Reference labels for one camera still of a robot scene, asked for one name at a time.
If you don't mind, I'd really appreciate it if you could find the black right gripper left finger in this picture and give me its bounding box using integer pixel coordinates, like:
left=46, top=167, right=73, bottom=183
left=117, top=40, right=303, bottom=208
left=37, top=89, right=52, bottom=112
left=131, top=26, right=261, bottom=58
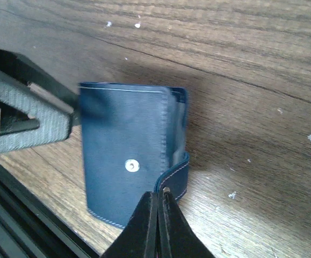
left=101, top=192, right=158, bottom=258

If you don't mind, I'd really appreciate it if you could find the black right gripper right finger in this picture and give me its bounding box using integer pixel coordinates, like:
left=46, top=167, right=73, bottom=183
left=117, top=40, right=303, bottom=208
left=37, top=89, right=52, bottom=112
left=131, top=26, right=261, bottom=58
left=157, top=190, right=215, bottom=258

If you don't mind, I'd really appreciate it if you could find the blue leather card holder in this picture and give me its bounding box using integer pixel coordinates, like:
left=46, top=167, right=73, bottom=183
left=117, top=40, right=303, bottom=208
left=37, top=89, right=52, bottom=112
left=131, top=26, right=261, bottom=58
left=79, top=82, right=190, bottom=228

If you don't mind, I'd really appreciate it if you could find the black front frame rail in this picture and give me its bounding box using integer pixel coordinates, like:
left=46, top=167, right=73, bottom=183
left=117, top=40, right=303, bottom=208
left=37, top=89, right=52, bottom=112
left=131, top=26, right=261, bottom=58
left=0, top=165, right=99, bottom=257

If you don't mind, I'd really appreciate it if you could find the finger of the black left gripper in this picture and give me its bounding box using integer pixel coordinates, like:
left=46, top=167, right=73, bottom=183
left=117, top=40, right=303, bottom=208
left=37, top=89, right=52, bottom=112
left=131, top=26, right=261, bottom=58
left=0, top=71, right=72, bottom=153
left=0, top=49, right=80, bottom=126

